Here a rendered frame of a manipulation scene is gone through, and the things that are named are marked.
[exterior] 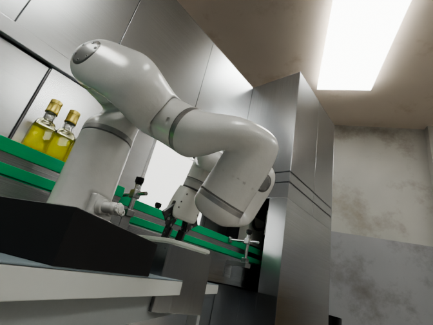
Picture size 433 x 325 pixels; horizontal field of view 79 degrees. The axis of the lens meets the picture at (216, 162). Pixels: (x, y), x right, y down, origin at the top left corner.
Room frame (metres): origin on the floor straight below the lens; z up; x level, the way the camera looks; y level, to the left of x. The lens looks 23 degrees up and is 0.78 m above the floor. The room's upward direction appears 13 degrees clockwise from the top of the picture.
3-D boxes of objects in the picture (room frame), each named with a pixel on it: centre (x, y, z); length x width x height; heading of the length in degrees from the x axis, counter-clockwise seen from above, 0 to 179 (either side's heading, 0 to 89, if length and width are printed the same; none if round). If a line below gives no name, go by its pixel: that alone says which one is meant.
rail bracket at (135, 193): (0.83, 0.24, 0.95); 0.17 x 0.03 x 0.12; 46
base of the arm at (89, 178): (0.46, 0.20, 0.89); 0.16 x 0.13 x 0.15; 72
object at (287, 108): (1.74, -0.53, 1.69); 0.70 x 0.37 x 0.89; 136
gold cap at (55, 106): (0.72, 0.52, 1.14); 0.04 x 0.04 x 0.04
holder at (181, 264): (0.86, 0.11, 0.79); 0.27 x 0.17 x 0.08; 46
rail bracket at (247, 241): (1.28, -0.21, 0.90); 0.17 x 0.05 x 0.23; 46
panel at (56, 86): (1.11, 0.33, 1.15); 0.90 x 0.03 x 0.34; 136
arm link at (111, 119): (0.47, 0.22, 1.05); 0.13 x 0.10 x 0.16; 157
